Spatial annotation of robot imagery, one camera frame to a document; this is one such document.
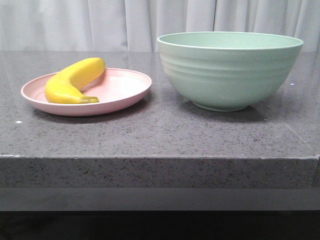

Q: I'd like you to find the yellow banana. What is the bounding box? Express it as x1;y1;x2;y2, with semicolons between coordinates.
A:
44;57;106;104

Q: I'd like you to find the pink plate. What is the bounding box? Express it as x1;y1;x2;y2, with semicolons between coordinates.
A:
21;68;152;117

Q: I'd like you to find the green bowl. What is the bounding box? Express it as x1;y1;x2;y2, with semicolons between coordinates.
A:
157;31;304;112

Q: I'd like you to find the white curtain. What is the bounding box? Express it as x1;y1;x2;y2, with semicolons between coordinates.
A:
0;0;320;52

